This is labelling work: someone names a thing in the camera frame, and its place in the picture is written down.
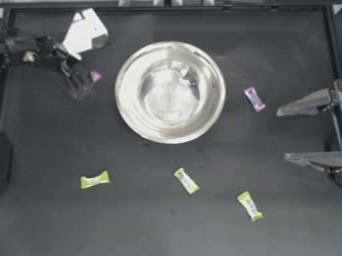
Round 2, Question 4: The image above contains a black metal frame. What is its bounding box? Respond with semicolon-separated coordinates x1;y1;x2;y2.
0;0;342;88

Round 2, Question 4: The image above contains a purple candy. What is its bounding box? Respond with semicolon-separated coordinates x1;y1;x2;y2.
243;86;267;113
89;69;105;84

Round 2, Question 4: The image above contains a steel bowl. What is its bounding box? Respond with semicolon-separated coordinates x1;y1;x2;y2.
113;40;227;145

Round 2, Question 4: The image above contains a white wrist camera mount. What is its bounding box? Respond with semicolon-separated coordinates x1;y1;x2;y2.
61;7;109;62

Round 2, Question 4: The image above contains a green candy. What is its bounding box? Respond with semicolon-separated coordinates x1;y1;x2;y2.
235;190;265;223
78;170;112;190
172;167;201;196

